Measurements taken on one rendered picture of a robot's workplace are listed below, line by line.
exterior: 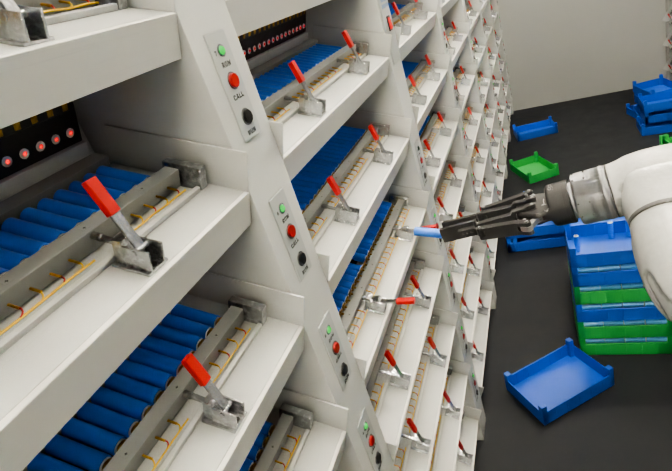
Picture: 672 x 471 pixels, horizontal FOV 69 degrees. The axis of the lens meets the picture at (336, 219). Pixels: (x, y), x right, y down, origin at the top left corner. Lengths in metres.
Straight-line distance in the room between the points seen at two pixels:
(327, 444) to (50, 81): 0.59
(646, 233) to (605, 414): 1.20
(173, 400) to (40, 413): 0.20
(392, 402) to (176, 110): 0.73
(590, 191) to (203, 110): 0.61
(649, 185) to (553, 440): 1.18
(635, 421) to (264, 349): 1.50
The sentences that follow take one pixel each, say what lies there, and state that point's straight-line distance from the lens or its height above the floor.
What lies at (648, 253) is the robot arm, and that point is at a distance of 0.81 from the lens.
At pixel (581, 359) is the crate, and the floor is 0.01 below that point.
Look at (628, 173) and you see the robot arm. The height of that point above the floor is 1.10.
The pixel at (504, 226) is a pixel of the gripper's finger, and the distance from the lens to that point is 0.90.
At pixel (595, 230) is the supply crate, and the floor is 0.42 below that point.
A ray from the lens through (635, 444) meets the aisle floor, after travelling 1.89.
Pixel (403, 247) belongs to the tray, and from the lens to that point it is 1.15.
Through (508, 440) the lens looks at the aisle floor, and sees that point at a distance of 1.89.
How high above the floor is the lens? 1.48
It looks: 24 degrees down
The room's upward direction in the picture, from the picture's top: 19 degrees counter-clockwise
